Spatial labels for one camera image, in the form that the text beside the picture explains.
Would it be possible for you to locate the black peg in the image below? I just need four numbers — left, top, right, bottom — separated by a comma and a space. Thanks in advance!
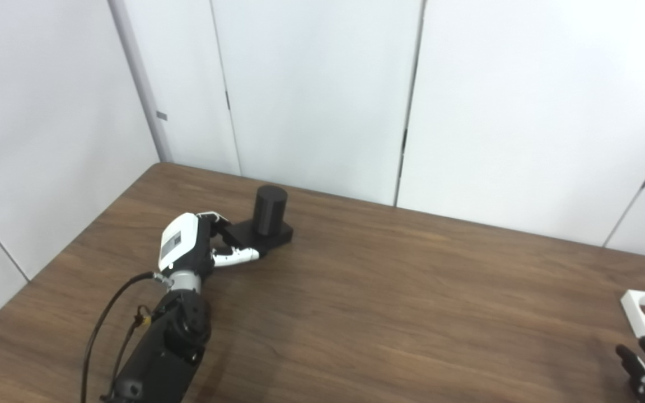
223, 185, 294, 258

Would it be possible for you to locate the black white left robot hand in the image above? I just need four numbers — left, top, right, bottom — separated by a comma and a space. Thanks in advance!
158, 212, 260, 278

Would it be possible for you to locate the thin wire with yellow tag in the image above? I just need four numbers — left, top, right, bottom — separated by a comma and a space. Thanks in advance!
111, 305, 152, 392

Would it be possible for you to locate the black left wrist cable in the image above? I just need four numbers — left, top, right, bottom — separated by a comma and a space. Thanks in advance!
80, 271, 173, 403

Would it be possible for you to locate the grey wall corner post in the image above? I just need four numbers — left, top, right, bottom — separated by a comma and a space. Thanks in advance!
109, 0, 173, 163

